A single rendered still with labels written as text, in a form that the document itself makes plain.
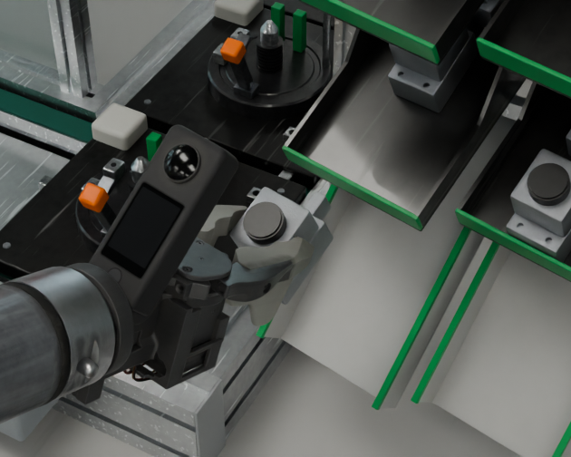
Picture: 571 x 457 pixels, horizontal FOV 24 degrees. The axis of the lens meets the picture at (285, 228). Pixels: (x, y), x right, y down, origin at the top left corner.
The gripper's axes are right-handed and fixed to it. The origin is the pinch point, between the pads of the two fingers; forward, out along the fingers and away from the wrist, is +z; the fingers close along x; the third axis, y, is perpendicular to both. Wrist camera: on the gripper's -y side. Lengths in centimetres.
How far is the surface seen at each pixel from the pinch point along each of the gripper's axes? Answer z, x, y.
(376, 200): 9.5, 2.5, -1.3
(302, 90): 44, -27, 7
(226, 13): 50, -44, 5
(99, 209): 11.9, -25.4, 13.7
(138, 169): 19.0, -27.5, 11.9
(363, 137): 13.8, -2.3, -3.8
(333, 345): 17.9, -1.1, 16.8
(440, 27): 5.9, 4.9, -16.8
